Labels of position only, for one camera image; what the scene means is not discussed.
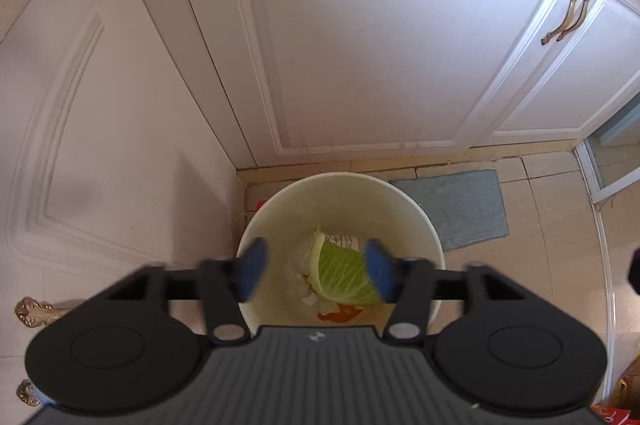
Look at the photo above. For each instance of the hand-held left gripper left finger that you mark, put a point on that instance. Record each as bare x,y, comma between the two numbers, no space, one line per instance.
250,270

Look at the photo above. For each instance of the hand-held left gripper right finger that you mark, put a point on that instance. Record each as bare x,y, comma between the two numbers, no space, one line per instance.
381,270

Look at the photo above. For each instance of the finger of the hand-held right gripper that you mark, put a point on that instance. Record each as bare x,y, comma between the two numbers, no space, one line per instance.
635,267

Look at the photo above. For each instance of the green cabbage leaf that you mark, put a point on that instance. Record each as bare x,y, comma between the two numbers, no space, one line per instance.
340,275

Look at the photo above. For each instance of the orange peel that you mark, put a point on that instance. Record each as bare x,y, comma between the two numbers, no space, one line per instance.
340,315

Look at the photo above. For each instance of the white trash bin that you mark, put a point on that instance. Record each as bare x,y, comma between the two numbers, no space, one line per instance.
350,200

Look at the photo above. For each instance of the white printed wrapper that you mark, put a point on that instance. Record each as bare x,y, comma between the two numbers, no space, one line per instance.
342,239

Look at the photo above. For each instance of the white plastic scraps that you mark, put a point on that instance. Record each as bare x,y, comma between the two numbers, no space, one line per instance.
305,265

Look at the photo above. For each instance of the blue floor mat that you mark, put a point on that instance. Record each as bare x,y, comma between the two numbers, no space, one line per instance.
450,205

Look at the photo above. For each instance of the white framed glass door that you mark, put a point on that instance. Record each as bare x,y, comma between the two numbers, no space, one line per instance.
620,145

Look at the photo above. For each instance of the red cardboard box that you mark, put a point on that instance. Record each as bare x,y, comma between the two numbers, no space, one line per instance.
612,415

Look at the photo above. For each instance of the narrow white cabinet door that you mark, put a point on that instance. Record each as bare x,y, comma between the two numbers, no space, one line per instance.
575,80

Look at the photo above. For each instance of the white corner cabinet door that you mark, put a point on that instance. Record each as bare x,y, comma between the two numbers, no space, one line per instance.
100,130

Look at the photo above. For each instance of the wide white cabinet door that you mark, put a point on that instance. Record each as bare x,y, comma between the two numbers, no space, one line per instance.
375,45

